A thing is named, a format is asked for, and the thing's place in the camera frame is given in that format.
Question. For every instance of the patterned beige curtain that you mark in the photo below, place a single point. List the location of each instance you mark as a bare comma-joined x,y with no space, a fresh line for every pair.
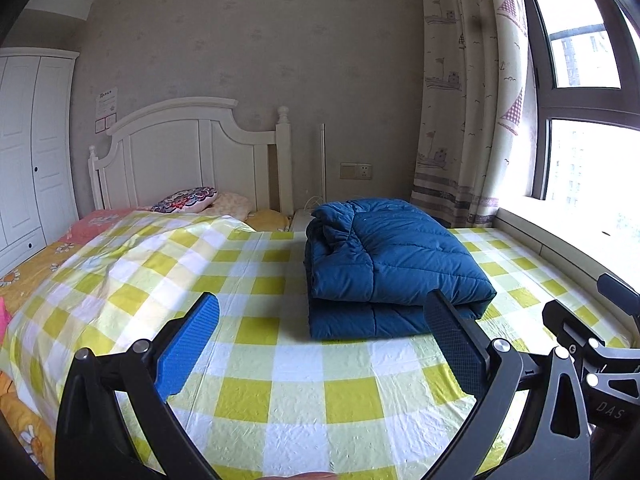
465,110

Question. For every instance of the dark framed window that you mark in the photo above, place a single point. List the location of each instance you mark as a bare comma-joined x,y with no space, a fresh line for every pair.
542,105

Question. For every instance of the beige wall socket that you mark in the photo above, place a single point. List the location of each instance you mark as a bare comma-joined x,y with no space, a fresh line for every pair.
356,170

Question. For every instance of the white wardrobe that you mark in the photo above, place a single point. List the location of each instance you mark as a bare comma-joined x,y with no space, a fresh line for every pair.
30,160

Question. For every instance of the white bed headboard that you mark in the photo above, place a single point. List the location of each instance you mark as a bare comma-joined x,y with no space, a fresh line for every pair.
175,160

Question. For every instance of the orange floral bedsheet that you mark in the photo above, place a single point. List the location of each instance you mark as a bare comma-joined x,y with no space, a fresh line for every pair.
35,260

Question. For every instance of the purple patterned cushion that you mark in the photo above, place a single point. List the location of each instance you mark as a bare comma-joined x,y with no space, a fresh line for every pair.
185,199

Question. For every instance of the paper wall notices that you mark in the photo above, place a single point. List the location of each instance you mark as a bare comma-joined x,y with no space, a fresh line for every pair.
106,105

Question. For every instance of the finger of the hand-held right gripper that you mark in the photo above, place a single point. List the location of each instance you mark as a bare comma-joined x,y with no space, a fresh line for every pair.
575,327
620,290

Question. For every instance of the blue puffer jacket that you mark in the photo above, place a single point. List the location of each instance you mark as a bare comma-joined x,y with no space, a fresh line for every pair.
390,270

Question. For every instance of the beige window ledge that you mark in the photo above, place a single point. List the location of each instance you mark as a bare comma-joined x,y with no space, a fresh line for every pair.
550,240

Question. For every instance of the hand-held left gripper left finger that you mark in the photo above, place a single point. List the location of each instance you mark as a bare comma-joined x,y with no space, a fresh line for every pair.
192,340

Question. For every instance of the yellow pillow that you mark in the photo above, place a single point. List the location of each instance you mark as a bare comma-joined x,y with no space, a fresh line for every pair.
270,220

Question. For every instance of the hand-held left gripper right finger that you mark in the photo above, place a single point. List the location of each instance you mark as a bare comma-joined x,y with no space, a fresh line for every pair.
450,340

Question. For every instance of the yellow checked bed sheet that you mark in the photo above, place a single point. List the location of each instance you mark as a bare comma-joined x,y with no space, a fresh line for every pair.
300,360

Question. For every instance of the beige floral pillow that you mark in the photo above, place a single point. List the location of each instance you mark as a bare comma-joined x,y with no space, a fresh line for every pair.
232,205

